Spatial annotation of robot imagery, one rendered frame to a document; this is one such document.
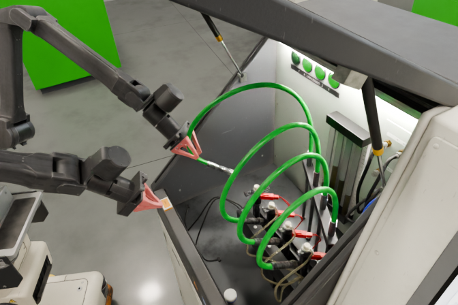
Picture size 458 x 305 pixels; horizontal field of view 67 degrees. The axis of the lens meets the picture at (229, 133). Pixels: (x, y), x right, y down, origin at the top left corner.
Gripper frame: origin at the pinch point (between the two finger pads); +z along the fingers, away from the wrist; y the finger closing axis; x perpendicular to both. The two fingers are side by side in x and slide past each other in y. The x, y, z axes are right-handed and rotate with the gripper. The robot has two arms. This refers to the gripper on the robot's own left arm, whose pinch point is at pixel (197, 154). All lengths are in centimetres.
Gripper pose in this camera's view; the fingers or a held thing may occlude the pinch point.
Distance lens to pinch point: 104.4
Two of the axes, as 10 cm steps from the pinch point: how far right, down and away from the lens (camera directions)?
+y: 2.0, -4.3, 8.8
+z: 7.0, 6.9, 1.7
